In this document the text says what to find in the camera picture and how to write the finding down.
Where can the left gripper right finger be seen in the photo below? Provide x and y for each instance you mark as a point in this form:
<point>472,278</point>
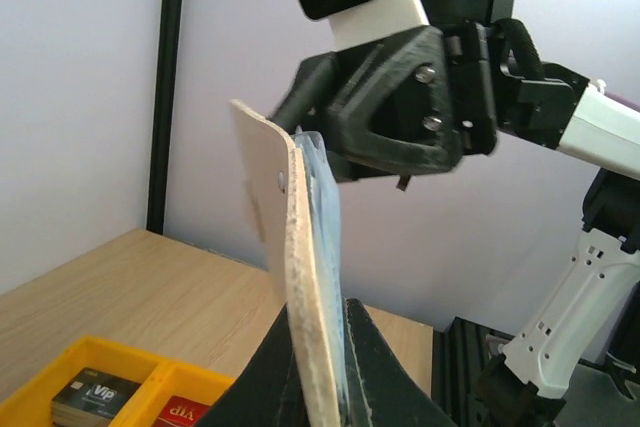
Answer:
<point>381,393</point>

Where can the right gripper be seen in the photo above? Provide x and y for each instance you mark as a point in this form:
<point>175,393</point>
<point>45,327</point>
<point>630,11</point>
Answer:
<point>387,109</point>

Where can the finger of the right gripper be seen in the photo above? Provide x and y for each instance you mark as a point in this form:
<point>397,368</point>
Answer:
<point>313,86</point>

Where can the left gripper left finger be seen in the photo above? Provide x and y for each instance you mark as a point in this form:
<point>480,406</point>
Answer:
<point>268,392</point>

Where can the red card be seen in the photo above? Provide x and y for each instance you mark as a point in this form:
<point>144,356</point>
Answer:
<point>180,412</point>

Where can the dark blue card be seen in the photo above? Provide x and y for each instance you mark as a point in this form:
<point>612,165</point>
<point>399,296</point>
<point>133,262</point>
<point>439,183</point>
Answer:
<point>91,398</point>

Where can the yellow bin middle right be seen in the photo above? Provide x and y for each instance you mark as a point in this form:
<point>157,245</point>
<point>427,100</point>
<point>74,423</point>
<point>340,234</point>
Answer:
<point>169,379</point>

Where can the yellow bin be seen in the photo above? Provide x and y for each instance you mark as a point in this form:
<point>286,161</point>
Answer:
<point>169,379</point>
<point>30,403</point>

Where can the yellow bin back right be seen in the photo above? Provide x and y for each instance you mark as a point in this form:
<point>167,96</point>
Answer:
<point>30,403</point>

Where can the black aluminium frame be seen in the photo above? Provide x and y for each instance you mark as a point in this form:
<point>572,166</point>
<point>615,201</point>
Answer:
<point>165,82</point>

